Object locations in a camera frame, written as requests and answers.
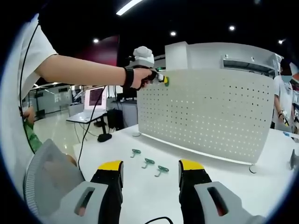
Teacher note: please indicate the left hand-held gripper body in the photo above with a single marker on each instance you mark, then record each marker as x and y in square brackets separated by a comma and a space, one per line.
[143, 58]

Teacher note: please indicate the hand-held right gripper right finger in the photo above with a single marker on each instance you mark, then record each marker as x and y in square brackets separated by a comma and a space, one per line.
[194, 198]

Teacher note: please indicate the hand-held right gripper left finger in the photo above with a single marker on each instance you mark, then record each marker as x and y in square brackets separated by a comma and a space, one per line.
[107, 198]

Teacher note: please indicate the white perforated mounting plate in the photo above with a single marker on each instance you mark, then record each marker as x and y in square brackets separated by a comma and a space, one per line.
[205, 112]

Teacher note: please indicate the person's left hand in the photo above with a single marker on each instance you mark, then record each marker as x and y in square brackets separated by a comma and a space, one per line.
[140, 75]

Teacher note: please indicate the black wristband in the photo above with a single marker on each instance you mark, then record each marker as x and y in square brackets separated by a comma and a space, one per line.
[128, 77]

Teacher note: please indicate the long ceiling strip light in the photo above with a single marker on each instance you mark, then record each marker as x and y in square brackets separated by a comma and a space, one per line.
[127, 8]

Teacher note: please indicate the black computer mouse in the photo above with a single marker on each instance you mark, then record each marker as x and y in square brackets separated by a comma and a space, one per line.
[104, 137]

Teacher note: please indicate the black bag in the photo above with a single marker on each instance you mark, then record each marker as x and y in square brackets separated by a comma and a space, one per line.
[115, 119]

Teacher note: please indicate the open white laptop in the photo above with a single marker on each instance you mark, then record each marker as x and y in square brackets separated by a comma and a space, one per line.
[94, 98]

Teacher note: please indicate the white side table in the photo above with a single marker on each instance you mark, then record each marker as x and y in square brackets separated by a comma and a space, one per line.
[79, 117]

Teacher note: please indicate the grey metal shelf rack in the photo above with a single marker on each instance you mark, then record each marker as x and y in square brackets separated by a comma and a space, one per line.
[245, 63]

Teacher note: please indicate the dark grey handheld device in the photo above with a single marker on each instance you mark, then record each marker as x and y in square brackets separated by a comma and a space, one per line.
[294, 161]

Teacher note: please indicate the person's white shirt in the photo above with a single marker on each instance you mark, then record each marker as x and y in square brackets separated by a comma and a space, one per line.
[30, 58]

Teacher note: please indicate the small blue object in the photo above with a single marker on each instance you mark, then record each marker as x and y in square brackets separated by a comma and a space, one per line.
[286, 133]

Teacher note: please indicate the dark red wall panel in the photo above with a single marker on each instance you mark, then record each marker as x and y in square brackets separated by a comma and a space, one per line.
[102, 49]

